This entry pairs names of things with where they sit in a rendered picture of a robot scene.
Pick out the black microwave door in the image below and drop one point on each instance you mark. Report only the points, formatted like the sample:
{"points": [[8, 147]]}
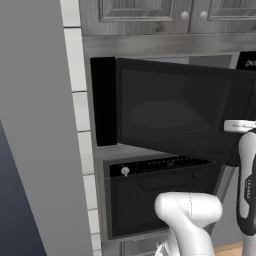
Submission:
{"points": [[166, 106]]}

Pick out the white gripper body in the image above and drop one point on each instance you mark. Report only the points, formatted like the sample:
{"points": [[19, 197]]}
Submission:
{"points": [[238, 126]]}

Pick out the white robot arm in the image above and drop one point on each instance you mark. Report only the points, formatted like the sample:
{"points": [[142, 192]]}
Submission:
{"points": [[186, 213]]}

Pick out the black microwave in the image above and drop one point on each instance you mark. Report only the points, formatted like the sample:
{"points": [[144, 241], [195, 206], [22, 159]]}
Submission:
{"points": [[247, 61]]}

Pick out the tall grey fridge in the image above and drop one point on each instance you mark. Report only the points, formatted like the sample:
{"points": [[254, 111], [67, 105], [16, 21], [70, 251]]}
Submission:
{"points": [[36, 100]]}

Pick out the black oven door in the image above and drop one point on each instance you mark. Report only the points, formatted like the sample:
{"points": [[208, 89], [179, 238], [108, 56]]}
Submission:
{"points": [[133, 213]]}

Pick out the round silver cupboard knob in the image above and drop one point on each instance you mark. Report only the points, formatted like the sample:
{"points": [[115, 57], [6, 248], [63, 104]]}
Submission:
{"points": [[203, 15], [184, 15]]}

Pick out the grey wood drawer front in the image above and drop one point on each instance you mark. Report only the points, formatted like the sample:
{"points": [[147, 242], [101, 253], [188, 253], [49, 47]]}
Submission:
{"points": [[140, 246]]}

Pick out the grey wood appliance cabinet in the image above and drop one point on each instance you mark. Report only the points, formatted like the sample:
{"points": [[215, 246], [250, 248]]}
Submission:
{"points": [[133, 45]]}

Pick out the silver oven knob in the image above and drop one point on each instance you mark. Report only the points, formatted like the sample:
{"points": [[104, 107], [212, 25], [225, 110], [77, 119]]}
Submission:
{"points": [[125, 171]]}

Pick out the grey wood cupboard door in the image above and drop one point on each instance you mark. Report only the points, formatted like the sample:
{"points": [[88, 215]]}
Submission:
{"points": [[230, 20], [133, 16]]}

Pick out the black built-in oven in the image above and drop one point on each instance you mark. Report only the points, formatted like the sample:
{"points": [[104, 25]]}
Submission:
{"points": [[133, 206]]}

